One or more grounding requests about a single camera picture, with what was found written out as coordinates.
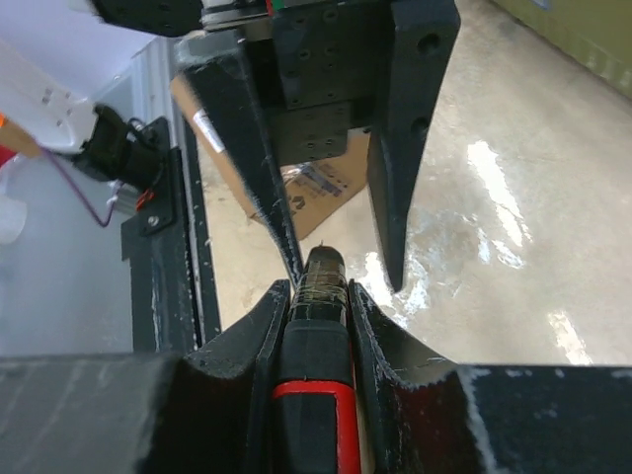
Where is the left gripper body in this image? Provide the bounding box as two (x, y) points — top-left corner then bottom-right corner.
(201, 0), (396, 167)

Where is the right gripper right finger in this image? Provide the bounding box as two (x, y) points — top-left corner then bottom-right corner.
(349, 282), (631, 473)

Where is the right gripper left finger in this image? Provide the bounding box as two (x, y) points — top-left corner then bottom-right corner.
(1, 279), (290, 473)

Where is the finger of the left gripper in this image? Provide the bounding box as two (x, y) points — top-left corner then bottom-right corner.
(367, 1), (460, 292)
(175, 32), (303, 286)

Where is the red black utility knife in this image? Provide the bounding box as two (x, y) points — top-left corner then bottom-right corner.
(272, 246), (361, 473)

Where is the brown cardboard express box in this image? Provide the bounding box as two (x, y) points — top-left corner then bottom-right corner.
(171, 76), (370, 240)

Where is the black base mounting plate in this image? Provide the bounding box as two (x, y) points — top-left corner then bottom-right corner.
(121, 116), (221, 354)

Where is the olive green plastic bin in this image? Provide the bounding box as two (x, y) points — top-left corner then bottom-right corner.
(497, 0), (631, 98)

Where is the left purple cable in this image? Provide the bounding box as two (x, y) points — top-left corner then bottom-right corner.
(41, 147), (122, 229)

